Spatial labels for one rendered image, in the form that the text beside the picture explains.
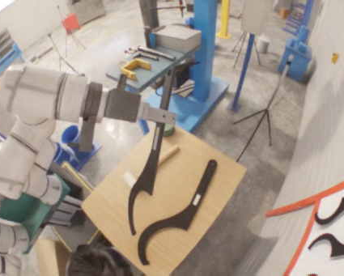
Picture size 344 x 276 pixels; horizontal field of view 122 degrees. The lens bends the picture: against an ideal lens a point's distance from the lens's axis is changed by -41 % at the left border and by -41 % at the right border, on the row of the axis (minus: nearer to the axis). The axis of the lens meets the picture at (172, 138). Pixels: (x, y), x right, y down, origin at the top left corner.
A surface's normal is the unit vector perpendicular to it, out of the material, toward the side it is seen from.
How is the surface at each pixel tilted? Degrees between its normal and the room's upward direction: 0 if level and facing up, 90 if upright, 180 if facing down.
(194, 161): 0
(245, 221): 0
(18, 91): 65
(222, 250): 0
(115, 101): 55
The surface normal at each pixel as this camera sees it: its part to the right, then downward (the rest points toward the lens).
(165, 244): -0.08, -0.52
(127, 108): 0.55, 0.15
